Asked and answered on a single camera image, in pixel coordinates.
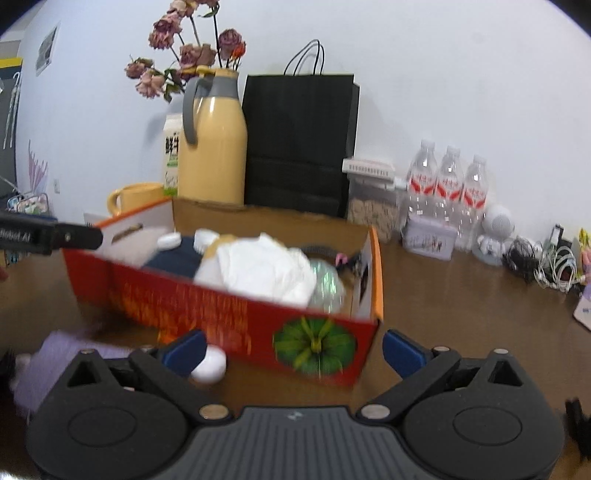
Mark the white round puck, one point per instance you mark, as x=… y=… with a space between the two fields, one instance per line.
x=210 y=364

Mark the dried rose bouquet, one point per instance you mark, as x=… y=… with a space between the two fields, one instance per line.
x=194 y=53

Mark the white cloth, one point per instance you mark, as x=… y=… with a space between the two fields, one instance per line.
x=258 y=272

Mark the yellow thermos jug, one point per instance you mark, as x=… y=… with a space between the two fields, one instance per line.
x=217 y=152

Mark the black board yellow stripe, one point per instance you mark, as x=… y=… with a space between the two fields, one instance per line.
x=7 y=120

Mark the purple lavender wall sticker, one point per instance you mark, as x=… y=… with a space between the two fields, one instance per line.
x=37 y=170

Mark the colourful snack packets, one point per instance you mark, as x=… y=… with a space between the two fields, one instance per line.
x=584 y=247

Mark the white robot toy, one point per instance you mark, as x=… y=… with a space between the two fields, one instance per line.
x=498 y=224

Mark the shiny disc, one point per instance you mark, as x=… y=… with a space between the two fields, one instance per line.
x=325 y=284

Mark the lavender tin box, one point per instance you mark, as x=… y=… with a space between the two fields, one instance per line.
x=427 y=240

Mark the black claw clip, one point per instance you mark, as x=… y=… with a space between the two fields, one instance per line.
x=579 y=417

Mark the navy pouch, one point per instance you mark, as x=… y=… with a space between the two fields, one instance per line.
x=178 y=261

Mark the yellow mug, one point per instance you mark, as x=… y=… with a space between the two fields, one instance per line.
x=138 y=196

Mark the red cardboard box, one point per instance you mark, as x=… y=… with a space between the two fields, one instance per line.
x=207 y=318

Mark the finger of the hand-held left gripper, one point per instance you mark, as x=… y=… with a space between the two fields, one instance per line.
x=78 y=236

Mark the wall poster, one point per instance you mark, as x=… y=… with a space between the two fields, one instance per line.
x=46 y=48

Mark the clear water bottle red label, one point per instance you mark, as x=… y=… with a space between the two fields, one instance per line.
x=449 y=189
x=421 y=184
x=474 y=198

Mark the clear food container white lid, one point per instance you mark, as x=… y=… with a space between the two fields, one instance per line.
x=371 y=212

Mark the black paper bag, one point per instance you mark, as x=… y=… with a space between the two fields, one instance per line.
x=300 y=138

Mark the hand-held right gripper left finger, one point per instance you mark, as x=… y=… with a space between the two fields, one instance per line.
x=184 y=350

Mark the lavender paper box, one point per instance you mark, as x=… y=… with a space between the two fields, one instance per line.
x=584 y=311

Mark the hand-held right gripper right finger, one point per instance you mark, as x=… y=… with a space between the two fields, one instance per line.
x=406 y=353

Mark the white milk carton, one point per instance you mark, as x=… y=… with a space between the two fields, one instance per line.
x=171 y=157

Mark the pink hair clip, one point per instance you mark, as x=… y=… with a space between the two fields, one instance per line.
x=341 y=259

